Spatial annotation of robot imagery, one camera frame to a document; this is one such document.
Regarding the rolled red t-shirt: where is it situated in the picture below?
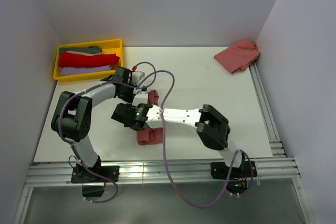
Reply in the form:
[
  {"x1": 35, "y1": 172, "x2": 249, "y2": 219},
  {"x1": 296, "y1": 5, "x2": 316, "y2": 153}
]
[{"x1": 58, "y1": 52, "x2": 120, "y2": 68}]

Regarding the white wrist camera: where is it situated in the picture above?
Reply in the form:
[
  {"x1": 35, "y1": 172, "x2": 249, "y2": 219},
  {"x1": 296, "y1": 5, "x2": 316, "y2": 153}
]
[
  {"x1": 131, "y1": 71, "x2": 145, "y2": 86},
  {"x1": 132, "y1": 90, "x2": 148, "y2": 106}
]

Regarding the yellow plastic tray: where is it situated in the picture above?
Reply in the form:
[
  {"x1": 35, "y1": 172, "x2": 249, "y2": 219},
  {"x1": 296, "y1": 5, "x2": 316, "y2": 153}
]
[{"x1": 53, "y1": 39, "x2": 124, "y2": 82}]

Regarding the rolled grey t-shirt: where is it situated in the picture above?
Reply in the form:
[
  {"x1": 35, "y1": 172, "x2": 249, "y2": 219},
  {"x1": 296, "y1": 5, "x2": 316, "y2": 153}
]
[{"x1": 58, "y1": 46, "x2": 102, "y2": 55}]

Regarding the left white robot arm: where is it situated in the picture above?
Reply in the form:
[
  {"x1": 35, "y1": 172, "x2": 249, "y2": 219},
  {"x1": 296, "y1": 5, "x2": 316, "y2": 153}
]
[{"x1": 51, "y1": 67, "x2": 136, "y2": 182}]

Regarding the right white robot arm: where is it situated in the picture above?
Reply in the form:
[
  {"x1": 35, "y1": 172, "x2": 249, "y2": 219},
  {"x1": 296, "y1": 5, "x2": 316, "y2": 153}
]
[{"x1": 111, "y1": 103, "x2": 246, "y2": 177}]

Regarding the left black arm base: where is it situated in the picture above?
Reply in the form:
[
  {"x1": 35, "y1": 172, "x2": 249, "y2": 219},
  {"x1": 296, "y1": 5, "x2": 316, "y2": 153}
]
[{"x1": 70, "y1": 165, "x2": 119, "y2": 198}]

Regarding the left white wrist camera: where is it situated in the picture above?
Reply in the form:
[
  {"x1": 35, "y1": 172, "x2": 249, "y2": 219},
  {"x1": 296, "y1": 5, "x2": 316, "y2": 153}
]
[{"x1": 131, "y1": 71, "x2": 145, "y2": 86}]

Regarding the folded salmon pink t-shirt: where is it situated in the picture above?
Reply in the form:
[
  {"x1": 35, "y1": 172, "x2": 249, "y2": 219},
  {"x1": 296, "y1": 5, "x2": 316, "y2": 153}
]
[{"x1": 214, "y1": 39, "x2": 260, "y2": 74}]

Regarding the rolled beige t-shirt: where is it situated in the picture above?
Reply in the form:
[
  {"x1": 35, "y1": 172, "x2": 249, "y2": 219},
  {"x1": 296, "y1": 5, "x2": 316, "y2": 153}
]
[{"x1": 65, "y1": 50, "x2": 105, "y2": 56}]

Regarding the salmon pink t-shirt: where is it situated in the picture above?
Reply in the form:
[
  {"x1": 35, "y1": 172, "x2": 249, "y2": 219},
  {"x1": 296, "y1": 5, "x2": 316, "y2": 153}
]
[
  {"x1": 136, "y1": 90, "x2": 163, "y2": 146},
  {"x1": 214, "y1": 39, "x2": 260, "y2": 74}
]

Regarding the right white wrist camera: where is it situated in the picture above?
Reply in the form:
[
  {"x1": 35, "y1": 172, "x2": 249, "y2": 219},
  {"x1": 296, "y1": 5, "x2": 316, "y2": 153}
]
[{"x1": 132, "y1": 90, "x2": 148, "y2": 106}]

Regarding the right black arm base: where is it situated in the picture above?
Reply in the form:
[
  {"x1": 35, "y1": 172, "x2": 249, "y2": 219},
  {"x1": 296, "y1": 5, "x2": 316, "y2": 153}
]
[{"x1": 211, "y1": 161, "x2": 258, "y2": 194}]

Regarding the aluminium rail frame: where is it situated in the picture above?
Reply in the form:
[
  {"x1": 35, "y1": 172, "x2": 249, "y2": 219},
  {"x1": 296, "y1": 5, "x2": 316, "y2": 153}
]
[{"x1": 14, "y1": 63, "x2": 316, "y2": 223}]

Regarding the rolled lilac t-shirt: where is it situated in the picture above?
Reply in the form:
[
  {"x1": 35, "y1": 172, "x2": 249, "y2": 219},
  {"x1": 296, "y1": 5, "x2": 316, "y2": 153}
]
[{"x1": 59, "y1": 65, "x2": 112, "y2": 76}]

